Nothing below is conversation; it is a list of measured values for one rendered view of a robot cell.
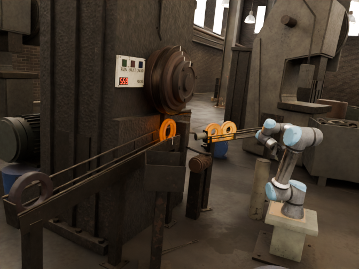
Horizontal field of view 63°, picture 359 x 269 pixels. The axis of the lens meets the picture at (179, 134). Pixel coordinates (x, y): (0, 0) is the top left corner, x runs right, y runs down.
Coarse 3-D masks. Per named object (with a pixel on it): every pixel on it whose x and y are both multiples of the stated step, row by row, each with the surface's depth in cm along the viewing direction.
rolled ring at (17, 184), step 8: (24, 176) 117; (32, 176) 118; (40, 176) 121; (48, 176) 125; (16, 184) 114; (24, 184) 116; (48, 184) 126; (16, 192) 113; (48, 192) 126; (8, 200) 114; (16, 200) 114; (40, 200) 126; (24, 208) 117
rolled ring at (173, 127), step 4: (168, 120) 209; (172, 120) 213; (164, 124) 206; (168, 124) 209; (172, 124) 215; (160, 128) 206; (164, 128) 205; (172, 128) 218; (160, 132) 206; (164, 132) 206; (172, 132) 219; (160, 136) 207; (164, 136) 207; (168, 136) 218; (172, 136) 217
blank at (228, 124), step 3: (225, 123) 254; (228, 123) 254; (231, 123) 256; (234, 123) 257; (222, 126) 254; (225, 126) 254; (228, 126) 255; (231, 126) 257; (234, 126) 258; (222, 129) 253; (225, 129) 255; (231, 129) 259; (234, 129) 259; (222, 132) 254; (225, 132) 255; (231, 132) 258; (234, 132) 260; (225, 135) 256; (228, 135) 257; (228, 138) 258
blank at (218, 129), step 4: (212, 124) 247; (216, 124) 249; (208, 128) 246; (212, 128) 248; (216, 128) 250; (220, 128) 252; (208, 132) 247; (216, 132) 253; (220, 132) 253; (212, 140) 251
